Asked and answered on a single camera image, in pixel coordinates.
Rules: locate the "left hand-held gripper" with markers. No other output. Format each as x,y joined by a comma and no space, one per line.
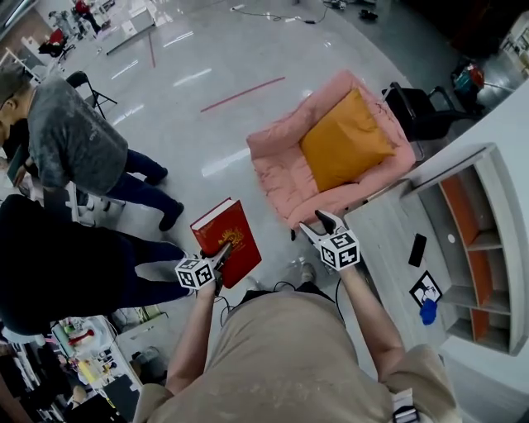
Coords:
194,274

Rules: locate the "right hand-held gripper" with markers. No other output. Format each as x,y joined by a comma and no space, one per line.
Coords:
341,250

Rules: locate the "red book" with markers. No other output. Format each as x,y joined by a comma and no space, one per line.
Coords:
219,225

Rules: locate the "pink armchair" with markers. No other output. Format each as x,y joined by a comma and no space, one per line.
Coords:
281,165

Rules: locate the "person's right forearm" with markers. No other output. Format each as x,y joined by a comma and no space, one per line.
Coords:
368,314

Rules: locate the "person's left forearm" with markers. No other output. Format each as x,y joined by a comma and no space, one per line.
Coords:
188,343

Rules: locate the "green book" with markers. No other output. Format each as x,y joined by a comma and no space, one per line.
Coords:
17,165

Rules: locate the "person's right shoe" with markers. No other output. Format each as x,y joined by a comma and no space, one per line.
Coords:
308,272

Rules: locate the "person's shoe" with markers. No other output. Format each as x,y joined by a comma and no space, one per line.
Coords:
308,272
254,283

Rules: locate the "person's left shoe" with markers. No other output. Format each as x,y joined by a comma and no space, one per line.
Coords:
254,283

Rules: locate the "person's black shorts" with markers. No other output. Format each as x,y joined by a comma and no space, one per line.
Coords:
256,295

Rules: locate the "orange cushion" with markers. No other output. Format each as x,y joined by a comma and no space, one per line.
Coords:
343,144

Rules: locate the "black phone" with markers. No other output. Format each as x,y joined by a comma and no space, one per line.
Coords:
417,250

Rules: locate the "white orange shelf unit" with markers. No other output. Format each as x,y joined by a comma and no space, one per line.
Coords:
434,219

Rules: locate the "printed marker card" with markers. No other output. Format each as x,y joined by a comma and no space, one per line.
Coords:
425,285

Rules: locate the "person's beige shirt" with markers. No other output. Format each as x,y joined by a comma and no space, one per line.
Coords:
289,363

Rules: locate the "blue cloth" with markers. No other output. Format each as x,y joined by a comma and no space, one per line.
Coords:
429,312

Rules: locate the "white stool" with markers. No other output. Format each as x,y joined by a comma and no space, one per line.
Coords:
82,204

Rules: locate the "black office chair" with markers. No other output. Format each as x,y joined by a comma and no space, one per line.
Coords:
413,111

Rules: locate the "cluttered white table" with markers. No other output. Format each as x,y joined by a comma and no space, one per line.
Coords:
95,363

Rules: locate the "red and teal bag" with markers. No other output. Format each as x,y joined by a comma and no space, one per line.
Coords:
467,78

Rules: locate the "small black floor item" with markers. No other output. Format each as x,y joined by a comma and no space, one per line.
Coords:
368,14

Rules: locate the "black folding chair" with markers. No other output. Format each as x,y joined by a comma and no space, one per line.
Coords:
78,78

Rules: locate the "black chair with red cloth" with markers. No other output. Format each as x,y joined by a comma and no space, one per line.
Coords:
55,41

